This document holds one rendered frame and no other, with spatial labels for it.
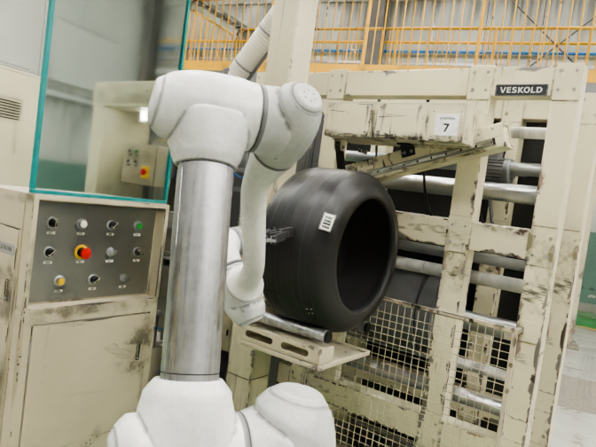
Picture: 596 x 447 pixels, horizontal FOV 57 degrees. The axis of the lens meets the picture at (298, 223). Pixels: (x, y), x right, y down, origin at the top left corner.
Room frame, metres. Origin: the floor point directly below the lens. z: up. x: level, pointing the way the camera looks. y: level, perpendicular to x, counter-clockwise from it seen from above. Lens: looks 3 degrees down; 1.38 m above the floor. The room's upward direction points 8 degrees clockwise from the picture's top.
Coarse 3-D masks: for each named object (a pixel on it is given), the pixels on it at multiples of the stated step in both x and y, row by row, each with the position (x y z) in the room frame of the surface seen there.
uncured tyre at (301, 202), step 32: (288, 192) 1.93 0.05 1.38; (320, 192) 1.86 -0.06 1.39; (352, 192) 1.88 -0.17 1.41; (384, 192) 2.05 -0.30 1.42; (288, 224) 1.85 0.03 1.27; (352, 224) 2.35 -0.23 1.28; (384, 224) 2.25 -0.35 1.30; (288, 256) 1.83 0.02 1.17; (320, 256) 1.79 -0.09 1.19; (352, 256) 2.35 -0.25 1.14; (384, 256) 2.26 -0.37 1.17; (288, 288) 1.85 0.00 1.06; (320, 288) 1.81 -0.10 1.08; (352, 288) 2.27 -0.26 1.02; (384, 288) 2.13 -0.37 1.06; (320, 320) 1.88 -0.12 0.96; (352, 320) 1.97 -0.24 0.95
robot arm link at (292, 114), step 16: (272, 96) 1.03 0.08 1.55; (288, 96) 1.02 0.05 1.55; (304, 96) 1.03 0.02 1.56; (272, 112) 1.02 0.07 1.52; (288, 112) 1.02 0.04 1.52; (304, 112) 1.02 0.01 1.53; (320, 112) 1.05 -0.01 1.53; (272, 128) 1.03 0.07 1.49; (288, 128) 1.04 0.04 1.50; (304, 128) 1.04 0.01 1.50; (256, 144) 1.04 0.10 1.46; (272, 144) 1.05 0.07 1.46; (288, 144) 1.07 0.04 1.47; (304, 144) 1.08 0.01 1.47; (272, 160) 1.12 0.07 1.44; (288, 160) 1.11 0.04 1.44
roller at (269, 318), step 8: (264, 320) 2.04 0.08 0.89; (272, 320) 2.02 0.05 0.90; (280, 320) 2.00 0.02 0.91; (288, 320) 1.99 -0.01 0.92; (280, 328) 2.00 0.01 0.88; (288, 328) 1.97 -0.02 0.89; (296, 328) 1.95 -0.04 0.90; (304, 328) 1.93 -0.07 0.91; (312, 328) 1.92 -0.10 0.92; (320, 328) 1.92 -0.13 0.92; (312, 336) 1.91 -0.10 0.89; (320, 336) 1.89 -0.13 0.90; (328, 336) 1.89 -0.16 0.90
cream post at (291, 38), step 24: (288, 0) 2.19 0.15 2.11; (312, 0) 2.23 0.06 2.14; (288, 24) 2.18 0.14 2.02; (312, 24) 2.24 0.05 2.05; (288, 48) 2.17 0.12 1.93; (288, 72) 2.16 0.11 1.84; (240, 336) 2.20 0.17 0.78; (240, 360) 2.19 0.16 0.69; (264, 360) 2.22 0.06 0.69; (240, 384) 2.18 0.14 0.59; (264, 384) 2.24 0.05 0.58; (240, 408) 2.17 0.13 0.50
